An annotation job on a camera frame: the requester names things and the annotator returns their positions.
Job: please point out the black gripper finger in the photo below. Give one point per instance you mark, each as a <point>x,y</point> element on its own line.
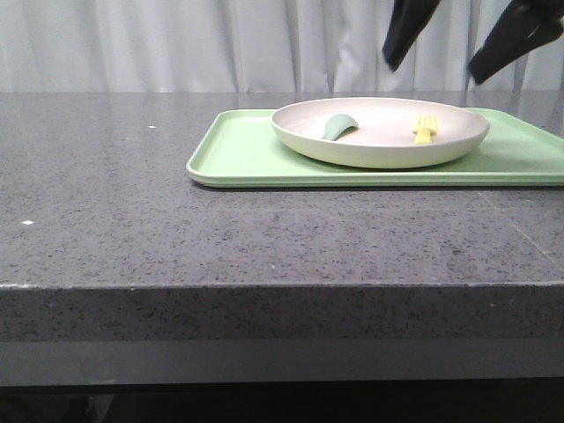
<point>521,28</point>
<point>408,19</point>

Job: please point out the grey pleated curtain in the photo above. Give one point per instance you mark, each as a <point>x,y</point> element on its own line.
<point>232,47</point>

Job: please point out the light green plastic tray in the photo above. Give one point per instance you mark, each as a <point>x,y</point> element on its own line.
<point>240,150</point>

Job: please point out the cream round plate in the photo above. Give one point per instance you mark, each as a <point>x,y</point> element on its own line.
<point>384,138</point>

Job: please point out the yellow plastic fork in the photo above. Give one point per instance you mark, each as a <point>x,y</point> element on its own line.
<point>425,129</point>

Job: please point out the sage green plastic spoon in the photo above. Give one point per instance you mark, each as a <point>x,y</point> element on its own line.
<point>338,125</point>

